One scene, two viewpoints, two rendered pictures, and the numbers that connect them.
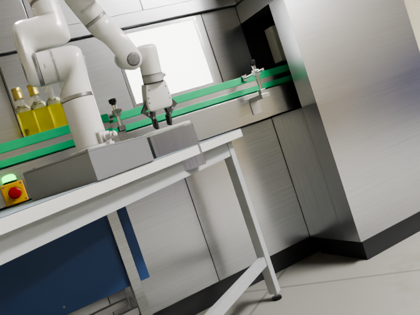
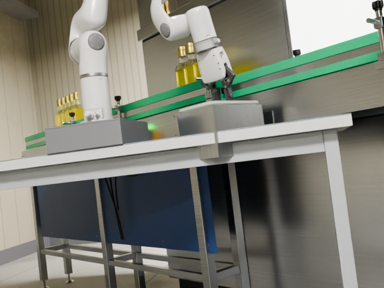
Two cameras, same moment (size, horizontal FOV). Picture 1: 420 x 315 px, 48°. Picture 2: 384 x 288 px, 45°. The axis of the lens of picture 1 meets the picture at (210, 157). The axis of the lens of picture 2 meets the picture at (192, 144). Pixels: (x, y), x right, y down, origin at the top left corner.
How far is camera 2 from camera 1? 179 cm
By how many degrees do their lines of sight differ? 74
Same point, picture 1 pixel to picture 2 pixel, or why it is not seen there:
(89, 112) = (84, 92)
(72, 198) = (22, 163)
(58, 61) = (75, 47)
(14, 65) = not seen: hidden behind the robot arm
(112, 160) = (67, 139)
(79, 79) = (81, 62)
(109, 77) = (272, 28)
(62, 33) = (86, 20)
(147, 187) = (129, 168)
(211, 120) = (327, 95)
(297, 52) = not seen: outside the picture
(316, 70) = not seen: outside the picture
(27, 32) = (74, 22)
